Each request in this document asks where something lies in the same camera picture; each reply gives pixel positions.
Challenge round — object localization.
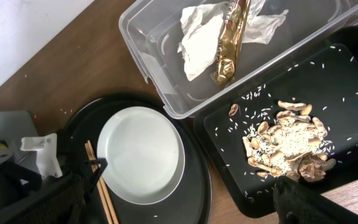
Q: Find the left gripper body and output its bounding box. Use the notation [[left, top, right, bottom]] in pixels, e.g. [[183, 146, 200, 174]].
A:
[[0, 130, 89, 223]]

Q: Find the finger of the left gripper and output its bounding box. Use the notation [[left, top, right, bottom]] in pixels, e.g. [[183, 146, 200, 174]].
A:
[[80, 159, 108, 199]]

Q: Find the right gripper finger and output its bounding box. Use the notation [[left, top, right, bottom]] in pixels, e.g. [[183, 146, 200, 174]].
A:
[[273, 177, 358, 224]]

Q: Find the peanut shells and rice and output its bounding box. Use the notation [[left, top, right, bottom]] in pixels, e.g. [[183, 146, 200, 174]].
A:
[[242, 101, 337, 182]]

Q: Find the gold foil wrapper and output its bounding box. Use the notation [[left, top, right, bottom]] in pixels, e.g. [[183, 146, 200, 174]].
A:
[[211, 0, 251, 88]]

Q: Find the white tissue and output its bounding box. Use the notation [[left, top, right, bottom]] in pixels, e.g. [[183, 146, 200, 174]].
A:
[[177, 0, 289, 81]]

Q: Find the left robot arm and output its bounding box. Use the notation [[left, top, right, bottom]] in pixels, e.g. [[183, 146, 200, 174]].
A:
[[0, 133, 108, 223]]

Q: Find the grey dishwasher rack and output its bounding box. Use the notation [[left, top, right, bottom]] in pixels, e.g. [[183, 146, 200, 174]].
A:
[[0, 111, 40, 173]]

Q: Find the black rectangular waste bin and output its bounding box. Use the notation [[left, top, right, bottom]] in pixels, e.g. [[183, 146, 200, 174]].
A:
[[195, 27, 358, 218]]

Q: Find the clear plastic waste bin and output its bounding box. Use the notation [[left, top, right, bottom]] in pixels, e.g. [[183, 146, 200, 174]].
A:
[[119, 0, 358, 119]]

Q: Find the left wooden chopstick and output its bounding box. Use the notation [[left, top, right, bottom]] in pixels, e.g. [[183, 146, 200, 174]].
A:
[[85, 141, 113, 224]]

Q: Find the wooden chopstick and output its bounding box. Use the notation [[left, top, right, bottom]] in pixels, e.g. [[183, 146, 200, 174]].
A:
[[85, 141, 113, 224], [86, 139, 120, 224]]

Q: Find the right wooden chopstick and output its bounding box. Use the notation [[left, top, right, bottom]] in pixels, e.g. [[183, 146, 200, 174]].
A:
[[86, 139, 120, 224]]

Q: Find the white round plate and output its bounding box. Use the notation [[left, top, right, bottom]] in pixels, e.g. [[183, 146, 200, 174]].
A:
[[96, 106, 185, 205]]

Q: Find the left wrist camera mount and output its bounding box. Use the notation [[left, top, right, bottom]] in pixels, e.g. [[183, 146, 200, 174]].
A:
[[19, 133, 63, 179]]

